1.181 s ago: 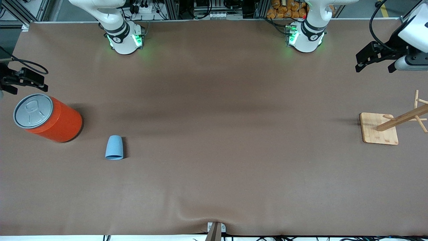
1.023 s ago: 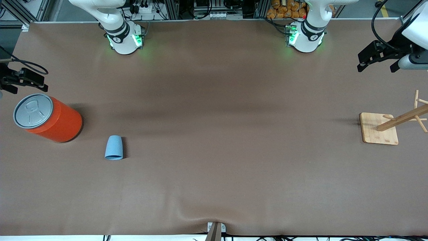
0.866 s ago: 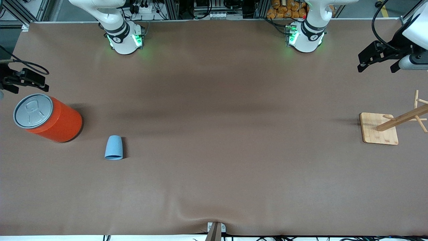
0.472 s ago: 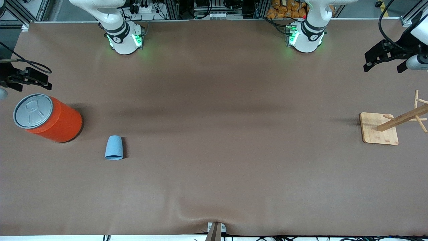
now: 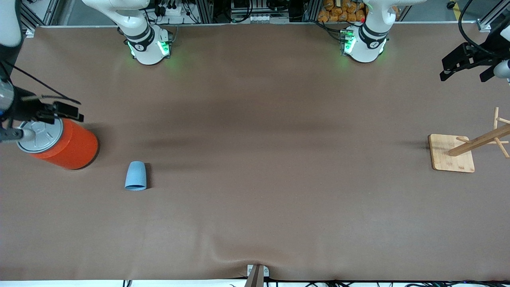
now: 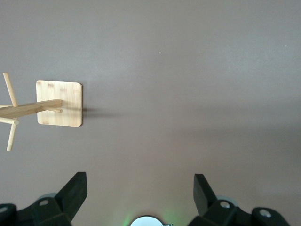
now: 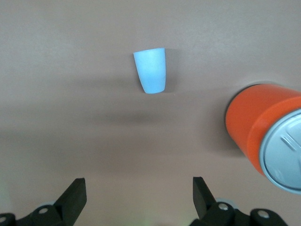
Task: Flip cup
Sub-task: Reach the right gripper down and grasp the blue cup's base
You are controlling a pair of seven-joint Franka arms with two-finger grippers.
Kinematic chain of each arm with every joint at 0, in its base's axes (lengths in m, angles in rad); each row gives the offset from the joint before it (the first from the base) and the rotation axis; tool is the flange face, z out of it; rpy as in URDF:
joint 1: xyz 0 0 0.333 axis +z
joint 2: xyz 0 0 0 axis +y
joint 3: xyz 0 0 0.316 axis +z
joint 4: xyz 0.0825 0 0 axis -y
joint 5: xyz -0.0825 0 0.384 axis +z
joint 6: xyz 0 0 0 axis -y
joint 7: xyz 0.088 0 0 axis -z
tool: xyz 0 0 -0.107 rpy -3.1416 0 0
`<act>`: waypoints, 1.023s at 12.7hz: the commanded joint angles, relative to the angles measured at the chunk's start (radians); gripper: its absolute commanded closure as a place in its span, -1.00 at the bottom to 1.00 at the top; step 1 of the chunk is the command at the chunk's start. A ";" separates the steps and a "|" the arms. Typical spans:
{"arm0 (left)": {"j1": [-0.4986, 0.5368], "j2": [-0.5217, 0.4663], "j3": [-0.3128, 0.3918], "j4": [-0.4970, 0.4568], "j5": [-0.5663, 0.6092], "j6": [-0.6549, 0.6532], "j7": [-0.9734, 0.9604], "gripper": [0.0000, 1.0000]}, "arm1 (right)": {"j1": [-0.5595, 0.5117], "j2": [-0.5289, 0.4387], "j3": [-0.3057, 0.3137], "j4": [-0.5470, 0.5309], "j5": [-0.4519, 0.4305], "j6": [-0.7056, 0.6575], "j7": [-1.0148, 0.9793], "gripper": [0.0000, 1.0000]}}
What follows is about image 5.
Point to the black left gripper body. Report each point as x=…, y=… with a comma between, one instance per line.
x=488, y=54

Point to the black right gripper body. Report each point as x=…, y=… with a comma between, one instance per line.
x=24, y=110

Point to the light blue plastic cup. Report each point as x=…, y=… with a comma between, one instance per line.
x=135, y=175

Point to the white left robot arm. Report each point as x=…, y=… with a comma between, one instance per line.
x=368, y=46

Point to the orange can with grey lid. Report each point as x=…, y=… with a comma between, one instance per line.
x=71, y=147

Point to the black caster wheel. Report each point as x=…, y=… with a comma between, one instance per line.
x=451, y=4

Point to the wooden mug rack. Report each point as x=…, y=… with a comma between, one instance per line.
x=450, y=155

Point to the white power strip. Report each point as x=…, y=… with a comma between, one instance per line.
x=259, y=18
x=171, y=10

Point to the aluminium profile frame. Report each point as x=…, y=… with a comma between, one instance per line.
x=203, y=10

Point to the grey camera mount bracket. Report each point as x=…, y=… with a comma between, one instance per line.
x=256, y=277

